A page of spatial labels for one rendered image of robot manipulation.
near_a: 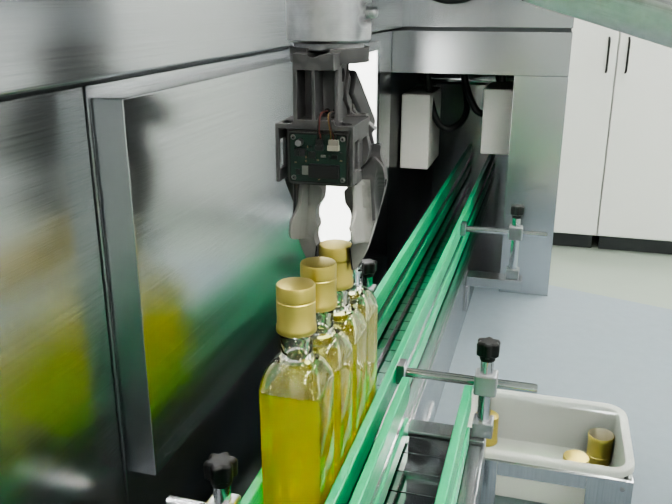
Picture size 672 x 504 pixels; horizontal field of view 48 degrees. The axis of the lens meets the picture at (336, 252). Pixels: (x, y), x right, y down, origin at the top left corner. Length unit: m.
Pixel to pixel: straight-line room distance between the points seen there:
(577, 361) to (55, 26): 1.16
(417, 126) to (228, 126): 1.09
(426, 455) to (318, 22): 0.52
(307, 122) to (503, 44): 1.06
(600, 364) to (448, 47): 0.73
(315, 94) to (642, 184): 3.97
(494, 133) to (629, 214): 2.85
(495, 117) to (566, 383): 0.67
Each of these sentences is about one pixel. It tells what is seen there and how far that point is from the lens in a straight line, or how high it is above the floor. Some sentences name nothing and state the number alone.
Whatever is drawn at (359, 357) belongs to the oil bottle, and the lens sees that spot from 0.78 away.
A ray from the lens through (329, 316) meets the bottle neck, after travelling 0.71.
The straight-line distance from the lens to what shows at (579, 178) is 4.53.
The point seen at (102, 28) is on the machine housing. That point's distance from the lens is 0.61.
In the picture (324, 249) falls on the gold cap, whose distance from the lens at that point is 0.74.
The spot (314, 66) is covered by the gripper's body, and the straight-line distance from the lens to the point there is 0.65.
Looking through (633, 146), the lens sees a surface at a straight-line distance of 4.51.
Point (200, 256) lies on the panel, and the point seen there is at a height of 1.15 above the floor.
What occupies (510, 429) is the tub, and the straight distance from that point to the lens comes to 1.18.
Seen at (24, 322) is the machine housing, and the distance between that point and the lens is 0.58.
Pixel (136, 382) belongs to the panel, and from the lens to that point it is 0.69.
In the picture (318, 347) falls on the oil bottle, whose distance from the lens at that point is 0.70.
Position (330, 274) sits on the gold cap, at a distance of 0.69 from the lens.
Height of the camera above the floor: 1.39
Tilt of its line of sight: 19 degrees down
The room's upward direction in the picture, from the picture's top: straight up
